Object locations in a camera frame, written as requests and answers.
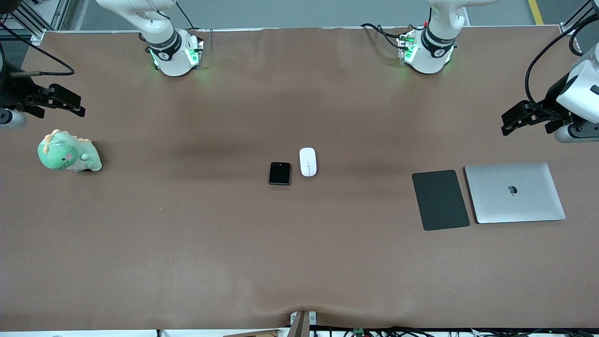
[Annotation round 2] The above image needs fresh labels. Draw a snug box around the black base cable bundle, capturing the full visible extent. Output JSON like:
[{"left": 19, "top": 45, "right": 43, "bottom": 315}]
[{"left": 360, "top": 22, "right": 415, "bottom": 52}]

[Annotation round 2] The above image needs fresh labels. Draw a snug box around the metal table clamp bracket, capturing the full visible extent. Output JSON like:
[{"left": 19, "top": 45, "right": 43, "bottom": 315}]
[{"left": 290, "top": 310, "right": 318, "bottom": 337}]

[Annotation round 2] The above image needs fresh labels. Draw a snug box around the silver laptop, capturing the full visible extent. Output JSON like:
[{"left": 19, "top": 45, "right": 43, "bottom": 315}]
[{"left": 464, "top": 162, "right": 566, "bottom": 224}]

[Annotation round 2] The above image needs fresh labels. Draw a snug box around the black mouse pad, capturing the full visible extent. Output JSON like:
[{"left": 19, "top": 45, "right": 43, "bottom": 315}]
[{"left": 412, "top": 169, "right": 470, "bottom": 231}]

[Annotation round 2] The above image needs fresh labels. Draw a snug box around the brown table cover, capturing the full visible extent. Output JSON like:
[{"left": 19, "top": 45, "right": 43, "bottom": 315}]
[{"left": 0, "top": 26, "right": 599, "bottom": 331}]

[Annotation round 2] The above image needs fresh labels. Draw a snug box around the aluminium frame profile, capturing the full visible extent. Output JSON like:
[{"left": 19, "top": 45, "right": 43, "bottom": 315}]
[
  {"left": 559, "top": 0, "right": 599, "bottom": 36},
  {"left": 0, "top": 0, "right": 72, "bottom": 45}
]

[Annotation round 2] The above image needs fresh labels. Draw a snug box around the white computer mouse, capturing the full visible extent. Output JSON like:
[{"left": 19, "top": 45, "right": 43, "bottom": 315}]
[{"left": 299, "top": 147, "right": 318, "bottom": 177}]

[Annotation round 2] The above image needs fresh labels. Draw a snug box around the green dinosaur plush toy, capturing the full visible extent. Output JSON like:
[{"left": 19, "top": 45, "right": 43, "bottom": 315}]
[{"left": 37, "top": 129, "right": 102, "bottom": 173}]

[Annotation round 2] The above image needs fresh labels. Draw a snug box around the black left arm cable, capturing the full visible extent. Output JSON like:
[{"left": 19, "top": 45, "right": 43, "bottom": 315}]
[{"left": 525, "top": 16, "right": 599, "bottom": 117}]

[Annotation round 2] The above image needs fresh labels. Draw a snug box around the black flip phone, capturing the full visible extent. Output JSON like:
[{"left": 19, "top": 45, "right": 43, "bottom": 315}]
[{"left": 269, "top": 162, "right": 291, "bottom": 186}]

